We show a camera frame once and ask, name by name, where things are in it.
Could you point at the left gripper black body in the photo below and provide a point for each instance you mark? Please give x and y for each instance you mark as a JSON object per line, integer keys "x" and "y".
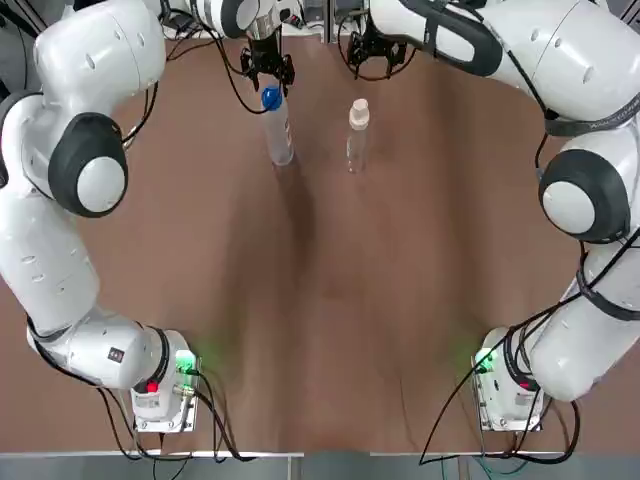
{"x": 265, "y": 52}

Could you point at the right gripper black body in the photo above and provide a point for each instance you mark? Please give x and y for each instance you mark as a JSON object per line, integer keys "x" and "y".
{"x": 376, "y": 40}

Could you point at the clear drink bottle blue cap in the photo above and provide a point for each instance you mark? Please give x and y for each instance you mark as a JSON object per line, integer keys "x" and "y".
{"x": 280, "y": 130}

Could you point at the clear condiment bottle white cap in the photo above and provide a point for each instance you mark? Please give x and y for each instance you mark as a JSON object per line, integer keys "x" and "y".
{"x": 357, "y": 140}

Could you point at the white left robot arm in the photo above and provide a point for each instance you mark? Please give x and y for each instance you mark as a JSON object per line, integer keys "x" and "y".
{"x": 45, "y": 260}

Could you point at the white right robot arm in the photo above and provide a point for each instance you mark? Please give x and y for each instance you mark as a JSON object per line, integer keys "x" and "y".
{"x": 575, "y": 75}

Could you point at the aluminium camera post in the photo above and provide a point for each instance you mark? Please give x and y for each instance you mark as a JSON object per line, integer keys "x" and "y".
{"x": 327, "y": 20}

